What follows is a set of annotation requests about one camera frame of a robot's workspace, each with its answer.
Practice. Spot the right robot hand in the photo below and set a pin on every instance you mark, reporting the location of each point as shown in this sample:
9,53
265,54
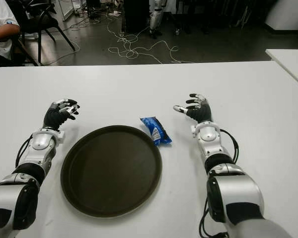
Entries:
202,111

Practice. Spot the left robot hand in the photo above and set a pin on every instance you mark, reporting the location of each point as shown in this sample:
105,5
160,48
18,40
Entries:
52,116

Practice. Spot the blue Oreo packet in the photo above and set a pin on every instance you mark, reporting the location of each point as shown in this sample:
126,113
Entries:
155,127

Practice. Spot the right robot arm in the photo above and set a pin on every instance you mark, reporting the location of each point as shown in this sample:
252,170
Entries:
238,191

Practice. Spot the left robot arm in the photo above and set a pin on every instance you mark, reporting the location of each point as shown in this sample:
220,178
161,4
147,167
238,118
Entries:
39,143

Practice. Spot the round dark brown tray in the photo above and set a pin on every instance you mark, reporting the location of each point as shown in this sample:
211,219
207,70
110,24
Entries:
109,173

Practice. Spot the black chair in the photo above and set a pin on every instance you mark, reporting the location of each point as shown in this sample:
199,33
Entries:
44,21

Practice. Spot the white side table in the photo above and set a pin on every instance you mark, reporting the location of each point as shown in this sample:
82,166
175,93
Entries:
290,62

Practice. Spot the seated person white shirt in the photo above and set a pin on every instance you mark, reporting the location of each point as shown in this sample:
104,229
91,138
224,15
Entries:
0,29

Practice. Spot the folded metal stand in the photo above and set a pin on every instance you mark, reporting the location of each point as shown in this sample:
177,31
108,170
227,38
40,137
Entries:
241,15

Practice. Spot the white cabinet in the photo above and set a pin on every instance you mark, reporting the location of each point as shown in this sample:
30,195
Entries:
68,8

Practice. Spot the black cabinet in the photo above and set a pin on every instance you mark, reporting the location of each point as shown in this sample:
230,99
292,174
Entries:
136,15

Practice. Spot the white curved panel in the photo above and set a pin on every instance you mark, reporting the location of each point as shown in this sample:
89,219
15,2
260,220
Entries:
288,15

